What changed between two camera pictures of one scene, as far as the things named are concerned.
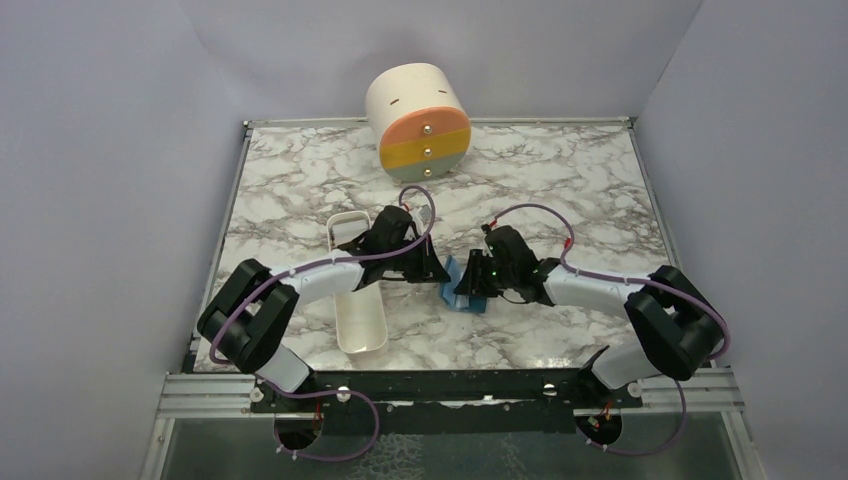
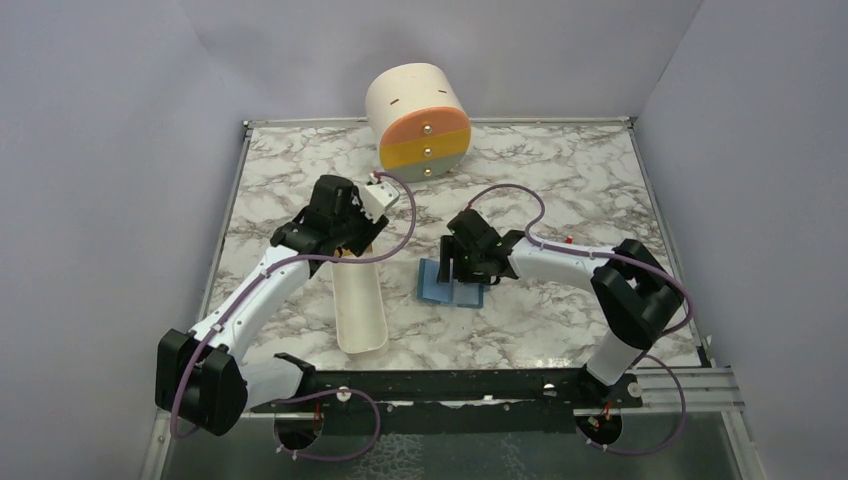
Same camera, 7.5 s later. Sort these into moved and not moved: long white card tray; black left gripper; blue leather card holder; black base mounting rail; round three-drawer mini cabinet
Moved: blue leather card holder; black left gripper
Not moved: long white card tray; black base mounting rail; round three-drawer mini cabinet
